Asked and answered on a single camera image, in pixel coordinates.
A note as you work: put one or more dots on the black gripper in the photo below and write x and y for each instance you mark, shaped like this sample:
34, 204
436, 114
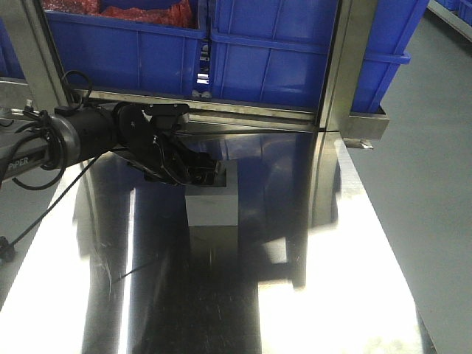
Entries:
166, 159

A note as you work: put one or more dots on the gray square base block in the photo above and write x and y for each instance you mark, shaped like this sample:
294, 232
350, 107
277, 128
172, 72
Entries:
214, 204

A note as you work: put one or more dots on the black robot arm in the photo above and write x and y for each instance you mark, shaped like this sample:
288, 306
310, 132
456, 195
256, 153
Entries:
143, 135

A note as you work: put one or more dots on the blue bin with red contents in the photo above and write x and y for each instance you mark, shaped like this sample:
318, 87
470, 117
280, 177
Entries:
137, 56

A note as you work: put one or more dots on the blue bin upper middle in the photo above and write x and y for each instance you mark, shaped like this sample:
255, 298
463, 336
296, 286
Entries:
270, 52

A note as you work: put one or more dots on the blue bin upper right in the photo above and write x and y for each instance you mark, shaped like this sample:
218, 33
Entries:
393, 27

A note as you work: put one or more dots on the red mesh bag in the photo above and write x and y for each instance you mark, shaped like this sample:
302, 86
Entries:
178, 14

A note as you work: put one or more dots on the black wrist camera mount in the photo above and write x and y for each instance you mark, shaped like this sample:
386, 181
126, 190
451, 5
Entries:
167, 116

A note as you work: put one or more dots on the stainless steel shelf frame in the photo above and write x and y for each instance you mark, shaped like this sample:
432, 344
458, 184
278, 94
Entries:
32, 41

